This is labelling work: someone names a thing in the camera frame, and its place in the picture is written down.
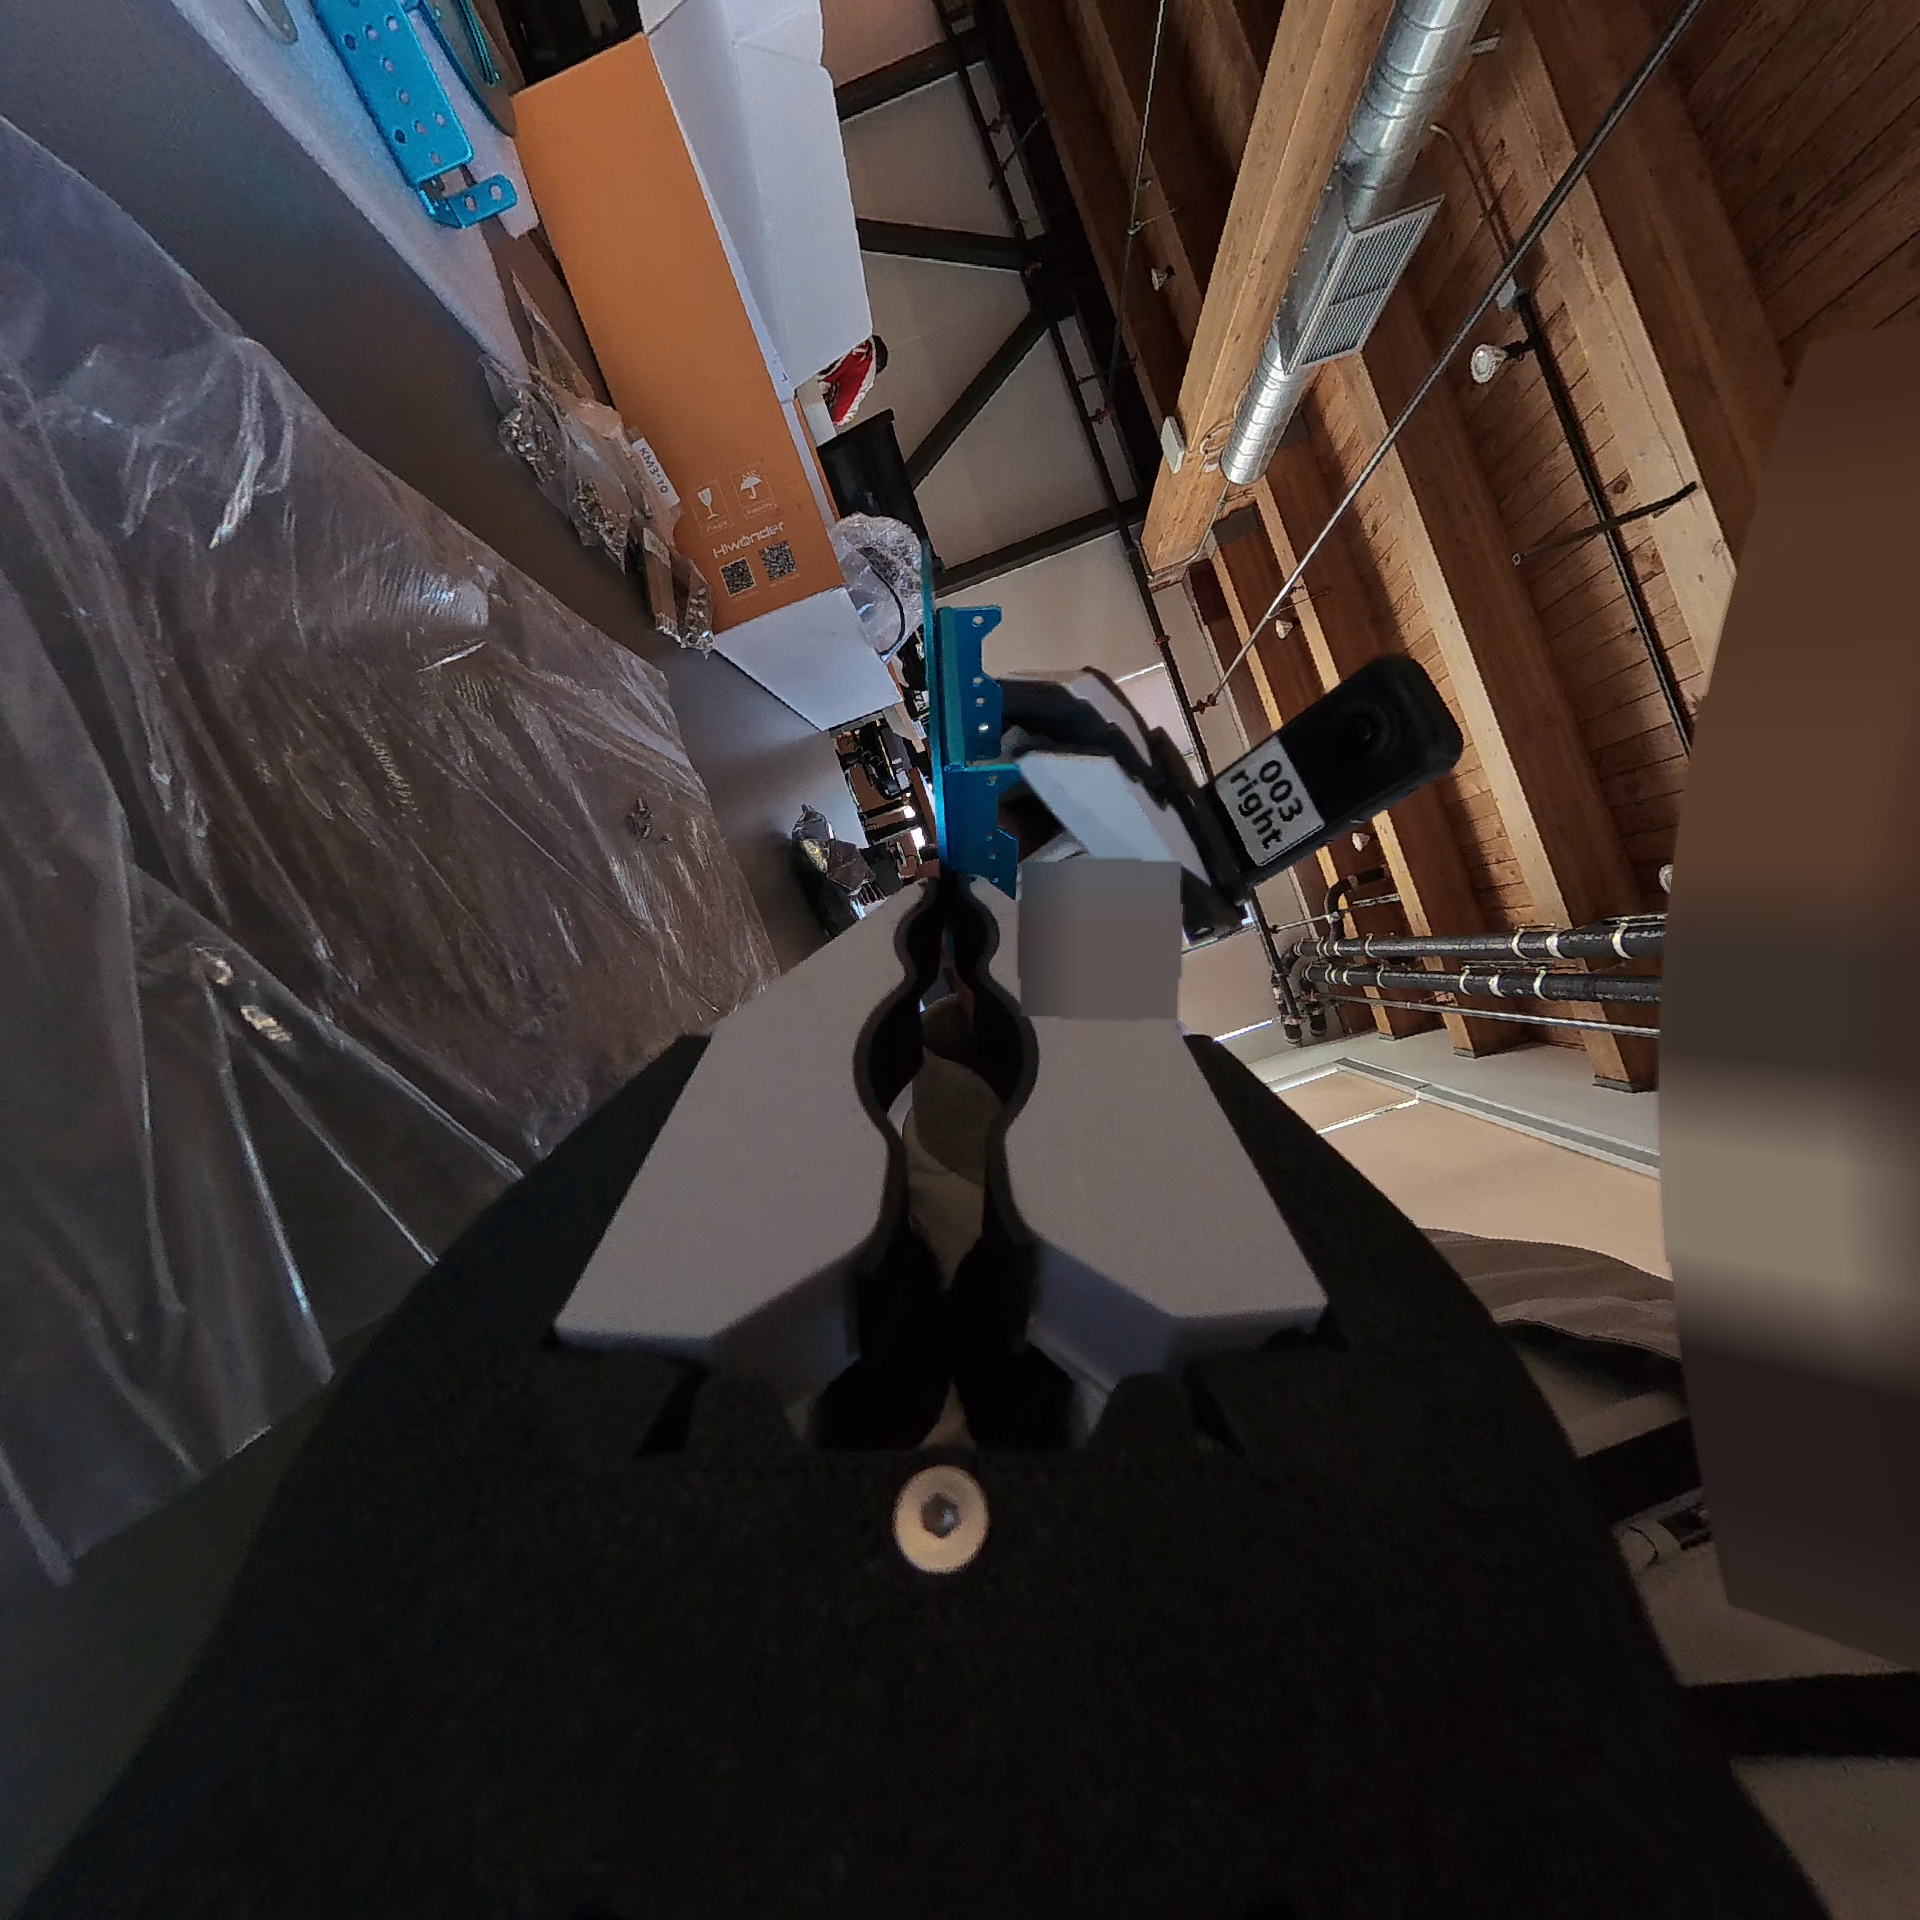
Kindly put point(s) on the teal round metal plate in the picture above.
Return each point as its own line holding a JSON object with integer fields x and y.
{"x": 945, "y": 706}

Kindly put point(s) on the small silver round hub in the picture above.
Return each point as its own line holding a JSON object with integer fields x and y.
{"x": 275, "y": 14}

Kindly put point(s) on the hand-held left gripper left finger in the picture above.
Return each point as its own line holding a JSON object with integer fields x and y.
{"x": 750, "y": 1186}

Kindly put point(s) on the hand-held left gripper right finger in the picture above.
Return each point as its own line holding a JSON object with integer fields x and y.
{"x": 1157, "y": 1186}

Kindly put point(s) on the ceiling spotlight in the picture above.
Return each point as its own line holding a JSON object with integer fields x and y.
{"x": 1487, "y": 360}

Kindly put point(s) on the red white object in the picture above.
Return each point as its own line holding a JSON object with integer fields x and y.
{"x": 855, "y": 379}

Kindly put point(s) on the silver ventilation duct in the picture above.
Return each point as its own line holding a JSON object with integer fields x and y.
{"x": 1349, "y": 270}

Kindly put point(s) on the bubble wrap packet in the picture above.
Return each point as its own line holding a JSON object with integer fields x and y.
{"x": 878, "y": 578}

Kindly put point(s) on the cluster of small loose screws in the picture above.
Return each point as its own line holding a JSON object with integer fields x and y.
{"x": 648, "y": 821}

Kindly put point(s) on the white foam sheet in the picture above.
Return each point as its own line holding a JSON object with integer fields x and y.
{"x": 322, "y": 105}

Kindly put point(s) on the blue square metal bracket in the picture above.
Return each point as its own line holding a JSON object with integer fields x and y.
{"x": 975, "y": 810}

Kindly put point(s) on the pile of small hardware bags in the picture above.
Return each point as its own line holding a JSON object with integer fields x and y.
{"x": 599, "y": 494}

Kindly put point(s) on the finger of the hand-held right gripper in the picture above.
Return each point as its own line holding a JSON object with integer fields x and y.
{"x": 1111, "y": 810}
{"x": 1111, "y": 712}

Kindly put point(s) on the shiny wrapped parts bag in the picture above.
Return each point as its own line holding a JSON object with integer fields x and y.
{"x": 847, "y": 841}

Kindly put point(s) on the black ceiling pipes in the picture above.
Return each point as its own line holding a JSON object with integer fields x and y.
{"x": 1500, "y": 961}

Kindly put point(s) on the black monitor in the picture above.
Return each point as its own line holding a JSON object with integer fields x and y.
{"x": 870, "y": 471}

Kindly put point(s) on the clear plastic bag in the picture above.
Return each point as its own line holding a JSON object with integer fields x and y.
{"x": 299, "y": 826}

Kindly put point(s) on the orange cardboard box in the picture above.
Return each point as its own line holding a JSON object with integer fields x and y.
{"x": 646, "y": 300}

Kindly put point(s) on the grey desk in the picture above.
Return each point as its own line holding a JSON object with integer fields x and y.
{"x": 721, "y": 751}

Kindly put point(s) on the perforated blue U bracket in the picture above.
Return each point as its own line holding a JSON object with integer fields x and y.
{"x": 390, "y": 105}

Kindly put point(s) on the wooden ceiling beam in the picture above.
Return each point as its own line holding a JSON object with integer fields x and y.
{"x": 1244, "y": 300}

